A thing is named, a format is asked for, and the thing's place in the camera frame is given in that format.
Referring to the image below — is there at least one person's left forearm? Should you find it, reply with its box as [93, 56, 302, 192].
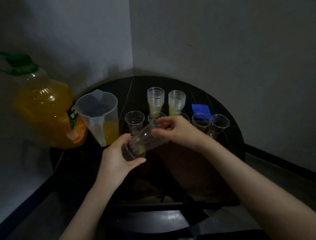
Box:
[59, 182, 124, 240]

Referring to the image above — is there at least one clear plastic cup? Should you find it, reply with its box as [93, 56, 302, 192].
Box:
[207, 114, 230, 138]
[192, 113, 211, 133]
[121, 118, 170, 162]
[148, 111, 167, 124]
[173, 112, 190, 123]
[124, 110, 145, 136]

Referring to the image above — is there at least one clear plastic measuring jug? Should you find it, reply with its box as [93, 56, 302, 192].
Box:
[75, 89, 119, 147]

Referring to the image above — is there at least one person's left hand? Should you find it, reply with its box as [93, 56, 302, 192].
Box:
[97, 134, 147, 190]

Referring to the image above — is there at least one large orange juice bottle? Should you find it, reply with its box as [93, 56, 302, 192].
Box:
[0, 52, 88, 150]

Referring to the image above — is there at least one blue cloth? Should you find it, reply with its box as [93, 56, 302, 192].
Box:
[188, 103, 212, 120]

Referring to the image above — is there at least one person's right hand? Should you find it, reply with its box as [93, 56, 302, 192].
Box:
[151, 115, 211, 152]

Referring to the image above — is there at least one stack of clear plastic cups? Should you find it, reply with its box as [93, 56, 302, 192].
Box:
[168, 90, 186, 116]
[147, 87, 165, 113]

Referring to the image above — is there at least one person's right forearm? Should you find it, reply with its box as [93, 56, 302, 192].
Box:
[200, 141, 316, 240]

